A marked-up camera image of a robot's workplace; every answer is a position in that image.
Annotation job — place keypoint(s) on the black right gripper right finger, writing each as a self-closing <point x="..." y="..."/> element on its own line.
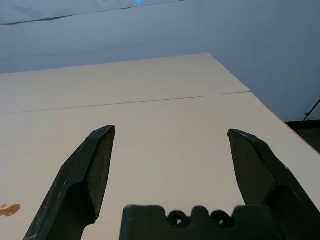
<point x="262" y="170"/>

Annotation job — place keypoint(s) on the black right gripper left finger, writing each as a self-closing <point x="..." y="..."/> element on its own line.
<point x="75" y="175"/>

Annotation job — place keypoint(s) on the black tripod stand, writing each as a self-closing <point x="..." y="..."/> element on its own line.
<point x="308" y="115"/>

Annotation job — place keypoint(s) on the double-blob brown liquid puddle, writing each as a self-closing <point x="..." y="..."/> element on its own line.
<point x="12" y="210"/>

